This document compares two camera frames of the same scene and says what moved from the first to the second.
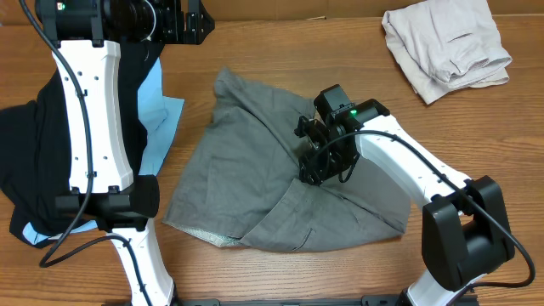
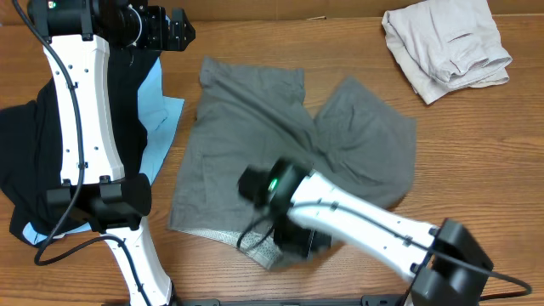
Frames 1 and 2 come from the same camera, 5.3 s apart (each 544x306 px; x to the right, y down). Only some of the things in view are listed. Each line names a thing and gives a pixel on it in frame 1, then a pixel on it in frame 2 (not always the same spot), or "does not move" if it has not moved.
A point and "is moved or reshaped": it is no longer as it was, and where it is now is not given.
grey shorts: x=240 y=184 is moved or reshaped
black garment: x=34 y=160 does not move
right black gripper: x=310 y=164 to x=285 y=240
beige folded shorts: x=447 y=45 does not move
